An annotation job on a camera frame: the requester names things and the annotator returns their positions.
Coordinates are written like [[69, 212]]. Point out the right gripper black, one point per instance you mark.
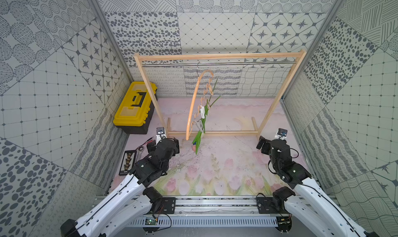
[[267, 147]]

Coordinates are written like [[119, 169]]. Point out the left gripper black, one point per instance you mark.
[[173, 144]]

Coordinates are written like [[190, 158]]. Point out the pink artificial tulip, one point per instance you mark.
[[197, 141]]

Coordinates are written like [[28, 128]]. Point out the white artificial tulip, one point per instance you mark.
[[208, 105]]

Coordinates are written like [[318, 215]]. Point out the wooden curved clothes hanger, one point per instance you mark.
[[193, 115]]

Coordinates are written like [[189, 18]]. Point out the wooden clothes rack frame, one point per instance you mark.
[[298, 56]]

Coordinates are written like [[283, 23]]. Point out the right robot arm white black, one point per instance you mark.
[[303, 198]]

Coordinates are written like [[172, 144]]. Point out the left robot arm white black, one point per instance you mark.
[[136, 183]]

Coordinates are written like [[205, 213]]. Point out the silver combination wrench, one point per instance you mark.
[[139, 153]]

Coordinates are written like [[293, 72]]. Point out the white clothespin lower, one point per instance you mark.
[[198, 125]]

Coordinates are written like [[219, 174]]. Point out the white clothespin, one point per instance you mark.
[[202, 111], [198, 125]]

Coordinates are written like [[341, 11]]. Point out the yellow black toolbox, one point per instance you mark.
[[136, 110]]

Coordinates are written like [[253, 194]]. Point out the floral pink table mat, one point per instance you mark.
[[223, 165]]

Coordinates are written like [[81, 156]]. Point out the white clothespin upper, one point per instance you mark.
[[202, 111]]

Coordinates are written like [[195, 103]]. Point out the left green circuit board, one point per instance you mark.
[[151, 225]]

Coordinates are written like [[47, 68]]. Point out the right black circuit board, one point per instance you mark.
[[284, 225]]

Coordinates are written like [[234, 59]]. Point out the metal rack rod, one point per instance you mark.
[[214, 64]]

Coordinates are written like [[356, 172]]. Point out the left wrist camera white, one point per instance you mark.
[[160, 134]]

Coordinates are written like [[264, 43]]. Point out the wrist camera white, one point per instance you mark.
[[281, 134], [160, 134]]

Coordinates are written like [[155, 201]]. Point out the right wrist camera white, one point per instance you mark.
[[281, 134]]

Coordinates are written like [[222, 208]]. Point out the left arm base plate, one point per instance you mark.
[[165, 205]]

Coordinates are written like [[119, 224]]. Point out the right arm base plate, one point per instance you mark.
[[269, 205]]

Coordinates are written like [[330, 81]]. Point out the aluminium mounting rail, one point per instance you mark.
[[185, 206]]

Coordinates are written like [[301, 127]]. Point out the white vented cable duct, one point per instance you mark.
[[218, 221]]

